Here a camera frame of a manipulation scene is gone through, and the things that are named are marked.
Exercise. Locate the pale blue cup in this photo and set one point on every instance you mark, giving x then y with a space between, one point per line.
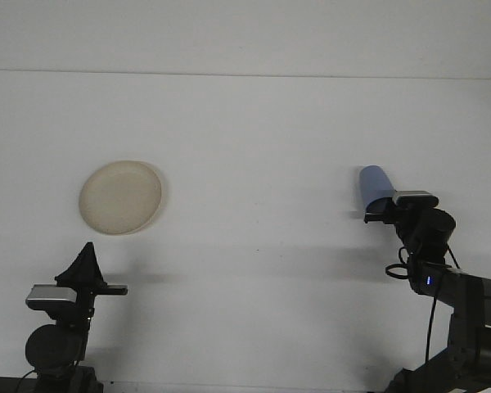
374 182

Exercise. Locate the pale round plate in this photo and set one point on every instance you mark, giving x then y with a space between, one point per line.
120 198

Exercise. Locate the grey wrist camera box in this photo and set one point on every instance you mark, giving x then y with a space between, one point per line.
49 294
415 198

